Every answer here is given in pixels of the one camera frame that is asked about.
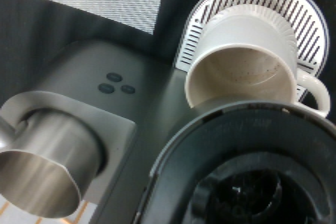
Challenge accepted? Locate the grey pod coffee machine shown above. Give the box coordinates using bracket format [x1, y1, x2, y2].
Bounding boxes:
[0, 0, 336, 224]

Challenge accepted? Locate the white ceramic mug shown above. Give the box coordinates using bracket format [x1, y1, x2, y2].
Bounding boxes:
[185, 4, 332, 116]

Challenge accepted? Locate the grey woven placemat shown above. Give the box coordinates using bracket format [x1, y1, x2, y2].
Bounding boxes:
[51, 0, 161, 34]

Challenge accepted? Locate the steel milk frother jug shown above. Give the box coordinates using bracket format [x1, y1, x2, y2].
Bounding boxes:
[0, 110, 104, 218]

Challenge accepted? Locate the wooden shoji folding screen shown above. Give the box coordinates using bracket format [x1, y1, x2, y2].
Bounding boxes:
[0, 195, 98, 224]

